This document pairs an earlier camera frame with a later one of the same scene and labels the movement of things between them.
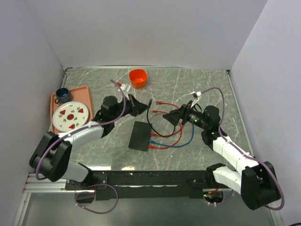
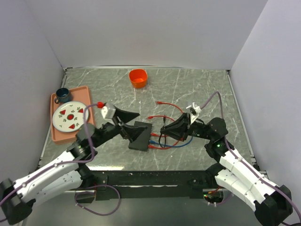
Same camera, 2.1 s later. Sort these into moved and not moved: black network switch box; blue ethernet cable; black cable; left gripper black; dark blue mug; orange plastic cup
Moved: black cable; left gripper black
Not moved: dark blue mug; orange plastic cup; blue ethernet cable; black network switch box
